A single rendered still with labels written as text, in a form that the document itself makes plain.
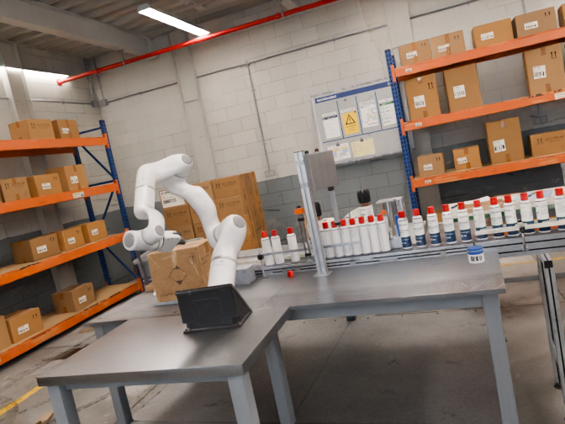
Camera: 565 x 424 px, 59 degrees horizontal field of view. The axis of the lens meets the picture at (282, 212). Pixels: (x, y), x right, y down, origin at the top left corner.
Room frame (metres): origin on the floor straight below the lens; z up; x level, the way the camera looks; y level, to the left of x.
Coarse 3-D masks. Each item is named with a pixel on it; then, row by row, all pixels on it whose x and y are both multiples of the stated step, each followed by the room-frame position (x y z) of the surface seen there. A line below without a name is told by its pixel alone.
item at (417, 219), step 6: (414, 210) 2.56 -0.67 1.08; (414, 216) 2.56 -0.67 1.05; (420, 216) 2.55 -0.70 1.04; (414, 222) 2.56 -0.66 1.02; (420, 222) 2.55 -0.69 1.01; (414, 228) 2.57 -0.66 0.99; (420, 228) 2.55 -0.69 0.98; (420, 234) 2.55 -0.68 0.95; (420, 240) 2.55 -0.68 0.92; (420, 246) 2.55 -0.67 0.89
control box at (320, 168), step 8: (320, 152) 2.62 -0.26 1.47; (328, 152) 2.65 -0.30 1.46; (304, 160) 2.60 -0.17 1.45; (312, 160) 2.59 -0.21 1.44; (320, 160) 2.62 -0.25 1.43; (328, 160) 2.64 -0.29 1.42; (312, 168) 2.58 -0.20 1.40; (320, 168) 2.61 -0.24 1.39; (328, 168) 2.64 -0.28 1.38; (312, 176) 2.58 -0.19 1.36; (320, 176) 2.61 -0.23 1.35; (328, 176) 2.63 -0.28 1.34; (336, 176) 2.66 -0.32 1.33; (312, 184) 2.58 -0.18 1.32; (320, 184) 2.60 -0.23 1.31; (328, 184) 2.63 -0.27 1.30; (336, 184) 2.66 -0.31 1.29
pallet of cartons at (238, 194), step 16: (240, 176) 6.25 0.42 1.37; (160, 192) 6.36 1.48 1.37; (208, 192) 6.22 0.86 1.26; (224, 192) 6.18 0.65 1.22; (240, 192) 6.14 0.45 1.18; (256, 192) 6.81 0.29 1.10; (176, 208) 6.33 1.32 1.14; (192, 208) 6.28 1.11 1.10; (224, 208) 6.18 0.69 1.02; (240, 208) 6.14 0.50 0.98; (256, 208) 6.66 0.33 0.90; (176, 224) 6.34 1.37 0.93; (192, 224) 6.29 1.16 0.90; (256, 224) 6.49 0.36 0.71; (256, 240) 6.35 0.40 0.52
